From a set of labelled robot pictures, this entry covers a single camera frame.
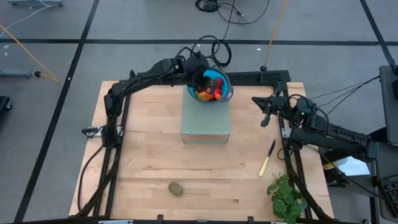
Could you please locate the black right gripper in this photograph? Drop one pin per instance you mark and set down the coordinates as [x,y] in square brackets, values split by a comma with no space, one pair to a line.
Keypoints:
[278,104]

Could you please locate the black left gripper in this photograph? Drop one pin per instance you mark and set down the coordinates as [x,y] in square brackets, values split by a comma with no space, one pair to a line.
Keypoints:
[199,70]

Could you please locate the red orange mango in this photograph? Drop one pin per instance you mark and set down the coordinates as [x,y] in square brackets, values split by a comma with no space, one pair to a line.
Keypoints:
[206,97]

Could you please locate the blue collapsible colander bowl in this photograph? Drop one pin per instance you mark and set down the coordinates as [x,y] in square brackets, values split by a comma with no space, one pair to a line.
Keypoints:
[229,88]

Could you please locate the brown kiwi fruit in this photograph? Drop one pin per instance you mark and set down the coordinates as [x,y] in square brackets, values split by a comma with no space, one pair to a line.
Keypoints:
[175,188]

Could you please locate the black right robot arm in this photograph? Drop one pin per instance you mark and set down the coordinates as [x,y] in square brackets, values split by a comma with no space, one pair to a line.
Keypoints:
[332,133]

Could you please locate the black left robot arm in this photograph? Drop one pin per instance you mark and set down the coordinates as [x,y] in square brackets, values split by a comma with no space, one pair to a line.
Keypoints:
[140,79]

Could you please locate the black perforated tray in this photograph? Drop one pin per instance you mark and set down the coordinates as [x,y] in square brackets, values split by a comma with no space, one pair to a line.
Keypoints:
[248,77]

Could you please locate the silver mounting plate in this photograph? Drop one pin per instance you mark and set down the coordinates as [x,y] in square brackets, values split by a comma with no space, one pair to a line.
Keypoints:
[285,132]
[96,131]

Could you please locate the pale green perforated box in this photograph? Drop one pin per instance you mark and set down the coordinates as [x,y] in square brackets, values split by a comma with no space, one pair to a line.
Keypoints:
[205,124]

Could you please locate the green leafy herb bunch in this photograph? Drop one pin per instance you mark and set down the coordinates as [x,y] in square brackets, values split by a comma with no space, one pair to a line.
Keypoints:
[286,199]

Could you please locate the white panel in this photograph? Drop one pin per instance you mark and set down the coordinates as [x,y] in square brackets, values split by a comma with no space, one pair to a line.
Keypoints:
[354,168]

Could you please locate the black diagonal beam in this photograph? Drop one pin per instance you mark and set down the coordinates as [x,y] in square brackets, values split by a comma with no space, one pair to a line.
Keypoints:
[379,133]

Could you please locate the grey cabinet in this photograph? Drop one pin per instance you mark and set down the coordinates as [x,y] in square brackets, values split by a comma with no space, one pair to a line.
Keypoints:
[388,102]

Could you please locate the grey desk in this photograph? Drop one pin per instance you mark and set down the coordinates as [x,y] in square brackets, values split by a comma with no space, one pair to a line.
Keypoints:
[385,161]

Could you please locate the black keyboard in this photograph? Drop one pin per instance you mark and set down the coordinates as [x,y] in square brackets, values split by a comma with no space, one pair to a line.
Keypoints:
[391,189]

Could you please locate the grey stand foot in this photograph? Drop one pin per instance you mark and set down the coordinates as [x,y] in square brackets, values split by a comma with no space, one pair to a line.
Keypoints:
[34,3]
[15,73]

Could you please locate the black caster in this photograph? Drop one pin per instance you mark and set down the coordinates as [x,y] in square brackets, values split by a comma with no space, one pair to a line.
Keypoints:
[3,102]

